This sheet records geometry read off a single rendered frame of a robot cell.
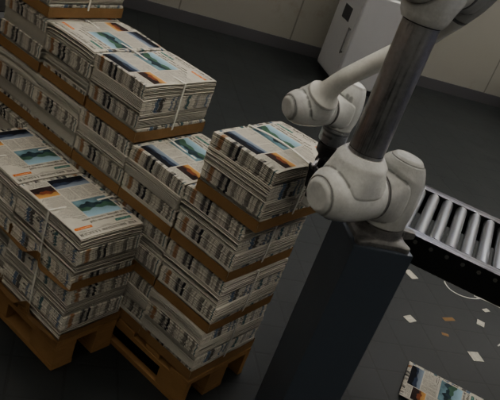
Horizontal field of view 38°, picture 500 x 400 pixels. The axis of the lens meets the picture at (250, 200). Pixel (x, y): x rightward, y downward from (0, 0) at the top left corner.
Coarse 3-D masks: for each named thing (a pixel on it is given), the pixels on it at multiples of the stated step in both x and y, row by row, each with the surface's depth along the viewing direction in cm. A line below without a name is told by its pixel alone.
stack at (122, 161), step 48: (48, 96) 285; (48, 144) 292; (96, 144) 272; (144, 144) 263; (192, 144) 276; (144, 192) 261; (192, 192) 246; (144, 240) 266; (192, 240) 250; (240, 240) 236; (288, 240) 264; (144, 288) 271; (192, 288) 255; (240, 288) 256; (192, 336) 259; (240, 336) 280; (192, 384) 283
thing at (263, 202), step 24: (216, 144) 236; (240, 144) 231; (264, 144) 238; (216, 168) 237; (240, 168) 230; (264, 168) 225; (288, 168) 227; (240, 192) 232; (264, 192) 225; (288, 192) 234; (264, 216) 229
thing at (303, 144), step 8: (264, 128) 251; (272, 128) 253; (280, 128) 255; (288, 128) 258; (280, 136) 249; (288, 136) 251; (296, 136) 253; (304, 136) 256; (288, 144) 245; (296, 144) 247; (304, 144) 248; (312, 144) 251; (304, 152) 243; (312, 152) 244; (312, 160) 239
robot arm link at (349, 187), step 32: (416, 0) 169; (448, 0) 170; (416, 32) 176; (384, 64) 183; (416, 64) 179; (384, 96) 184; (384, 128) 187; (352, 160) 191; (384, 160) 195; (320, 192) 193; (352, 192) 191; (384, 192) 200
